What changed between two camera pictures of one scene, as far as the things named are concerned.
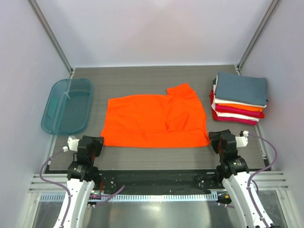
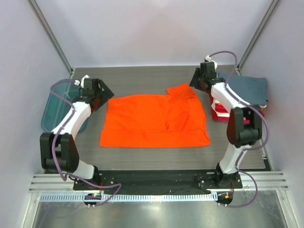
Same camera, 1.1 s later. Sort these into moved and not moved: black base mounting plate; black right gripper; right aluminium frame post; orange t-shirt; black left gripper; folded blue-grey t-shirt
Moved: black right gripper; black left gripper
Not moved: orange t-shirt; right aluminium frame post; black base mounting plate; folded blue-grey t-shirt
